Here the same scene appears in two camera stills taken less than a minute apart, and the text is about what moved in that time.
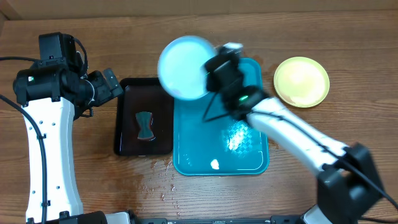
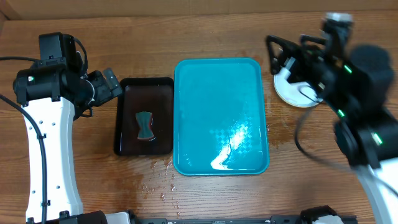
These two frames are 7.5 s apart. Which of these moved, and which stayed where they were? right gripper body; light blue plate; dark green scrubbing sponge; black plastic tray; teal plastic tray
Moved: light blue plate; right gripper body
Stayed: dark green scrubbing sponge; black plastic tray; teal plastic tray
